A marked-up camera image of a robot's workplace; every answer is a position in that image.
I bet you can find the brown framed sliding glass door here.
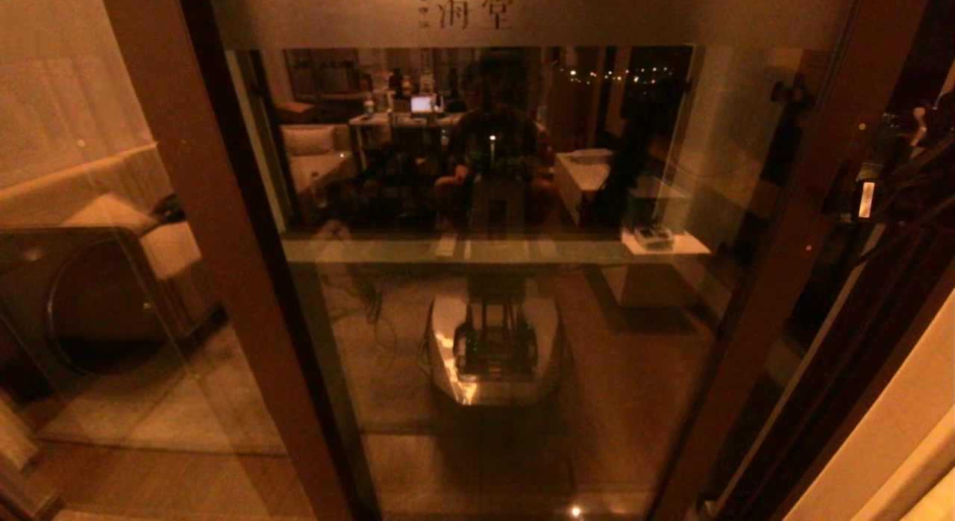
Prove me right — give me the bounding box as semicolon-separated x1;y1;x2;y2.
201;0;937;521

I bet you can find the brown framed fixed glass panel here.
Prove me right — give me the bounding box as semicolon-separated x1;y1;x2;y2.
0;0;351;521

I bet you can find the beige sofa cushion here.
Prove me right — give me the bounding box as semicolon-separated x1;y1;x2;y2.
60;195;161;240

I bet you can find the beige sofa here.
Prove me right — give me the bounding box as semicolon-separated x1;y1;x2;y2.
0;144;225;358

